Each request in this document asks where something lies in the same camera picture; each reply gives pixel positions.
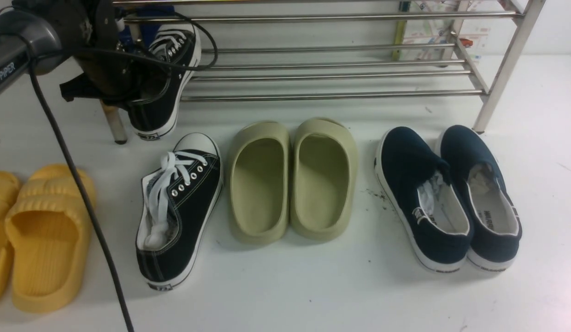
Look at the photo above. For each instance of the metal shoe rack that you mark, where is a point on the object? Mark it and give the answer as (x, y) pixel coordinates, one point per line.
(306, 50)

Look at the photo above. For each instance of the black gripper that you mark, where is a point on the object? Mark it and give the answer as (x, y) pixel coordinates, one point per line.
(87, 31)

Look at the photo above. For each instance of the beige foam clog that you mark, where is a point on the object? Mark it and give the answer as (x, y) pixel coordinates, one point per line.
(258, 183)
(325, 164)

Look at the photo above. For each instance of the right yellow rubber slide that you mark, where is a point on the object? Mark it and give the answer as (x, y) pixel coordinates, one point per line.
(50, 230)

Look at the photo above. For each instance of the black lace-up canvas sneaker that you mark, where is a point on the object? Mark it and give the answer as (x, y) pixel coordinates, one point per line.
(178, 200)
(154, 115)

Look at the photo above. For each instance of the right navy canvas slip-on shoe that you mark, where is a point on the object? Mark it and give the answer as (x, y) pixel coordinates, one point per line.
(480, 185)

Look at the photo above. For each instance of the left navy canvas slip-on shoe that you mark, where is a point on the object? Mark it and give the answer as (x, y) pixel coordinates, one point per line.
(417, 183)

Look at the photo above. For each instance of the yellow rubber slide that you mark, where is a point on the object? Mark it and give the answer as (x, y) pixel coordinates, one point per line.
(10, 186)
(50, 230)

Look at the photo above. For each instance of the right beige foam clog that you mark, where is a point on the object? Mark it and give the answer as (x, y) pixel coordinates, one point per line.
(325, 164)

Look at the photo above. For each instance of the left yellow rubber slide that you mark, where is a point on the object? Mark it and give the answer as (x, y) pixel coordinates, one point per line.
(10, 186)

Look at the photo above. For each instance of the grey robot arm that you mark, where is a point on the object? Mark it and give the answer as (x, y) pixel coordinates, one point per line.
(16, 56)

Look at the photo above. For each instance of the navy canvas slip-on shoe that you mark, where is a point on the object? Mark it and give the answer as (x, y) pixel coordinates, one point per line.
(417, 183)
(480, 185)

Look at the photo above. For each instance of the colourful box behind rack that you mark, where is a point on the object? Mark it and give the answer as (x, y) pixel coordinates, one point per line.
(473, 35)

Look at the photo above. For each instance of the left beige foam clog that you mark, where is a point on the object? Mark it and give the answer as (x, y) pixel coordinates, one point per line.
(258, 183)

